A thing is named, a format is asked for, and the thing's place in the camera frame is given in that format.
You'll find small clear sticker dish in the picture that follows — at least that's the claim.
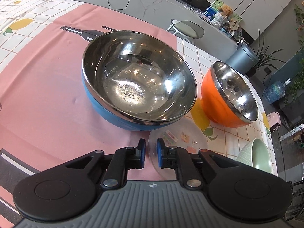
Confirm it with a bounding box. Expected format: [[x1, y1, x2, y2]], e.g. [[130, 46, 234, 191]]
[[148, 117, 208, 180]]

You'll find blue steel bowl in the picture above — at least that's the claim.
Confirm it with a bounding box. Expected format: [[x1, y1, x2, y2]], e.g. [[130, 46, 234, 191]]
[[81, 30, 197, 131]]

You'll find orange steel bowl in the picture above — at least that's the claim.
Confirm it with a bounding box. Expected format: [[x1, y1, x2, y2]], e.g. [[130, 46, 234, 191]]
[[201, 61, 258, 128]]

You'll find green ceramic bowl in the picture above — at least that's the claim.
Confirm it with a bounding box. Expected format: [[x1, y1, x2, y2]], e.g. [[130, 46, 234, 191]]
[[237, 138, 272, 173]]

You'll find pink restaurant placemat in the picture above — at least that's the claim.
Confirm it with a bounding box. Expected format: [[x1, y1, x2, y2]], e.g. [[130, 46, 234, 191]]
[[0, 3, 179, 228]]

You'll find pink space heater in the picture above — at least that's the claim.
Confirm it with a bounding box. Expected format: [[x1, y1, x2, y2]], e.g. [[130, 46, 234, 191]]
[[266, 112, 281, 133]]

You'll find grey trash can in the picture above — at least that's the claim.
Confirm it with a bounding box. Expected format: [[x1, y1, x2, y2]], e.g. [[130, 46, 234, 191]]
[[226, 43, 259, 74]]

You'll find blue water jug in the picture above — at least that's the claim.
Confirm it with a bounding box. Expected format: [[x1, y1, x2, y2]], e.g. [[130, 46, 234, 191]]
[[262, 79, 291, 104]]

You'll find grey round chair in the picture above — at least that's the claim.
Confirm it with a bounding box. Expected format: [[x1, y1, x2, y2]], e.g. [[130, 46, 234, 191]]
[[166, 19, 205, 45]]

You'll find snake plant in pot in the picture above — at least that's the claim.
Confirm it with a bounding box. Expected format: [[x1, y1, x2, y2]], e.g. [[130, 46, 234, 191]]
[[246, 30, 286, 78]]

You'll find trailing green ivy plant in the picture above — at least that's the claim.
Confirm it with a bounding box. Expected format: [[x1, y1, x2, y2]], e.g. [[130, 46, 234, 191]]
[[284, 5, 303, 106]]

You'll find round paper fan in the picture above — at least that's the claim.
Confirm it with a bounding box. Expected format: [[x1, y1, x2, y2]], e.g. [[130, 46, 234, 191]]
[[229, 17, 239, 31]]

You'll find grey tv console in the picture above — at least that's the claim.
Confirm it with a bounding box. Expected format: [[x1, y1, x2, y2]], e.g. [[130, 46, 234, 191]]
[[23, 0, 238, 60]]

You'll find green picture book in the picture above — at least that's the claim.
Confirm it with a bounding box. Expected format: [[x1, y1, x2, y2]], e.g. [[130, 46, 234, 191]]
[[203, 0, 242, 28]]

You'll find teddy bear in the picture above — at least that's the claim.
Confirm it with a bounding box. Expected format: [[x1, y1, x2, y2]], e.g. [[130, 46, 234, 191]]
[[217, 4, 233, 21]]

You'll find checked lemon tablecloth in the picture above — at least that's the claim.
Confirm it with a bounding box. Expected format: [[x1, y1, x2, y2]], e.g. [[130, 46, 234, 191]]
[[1, 0, 277, 174]]

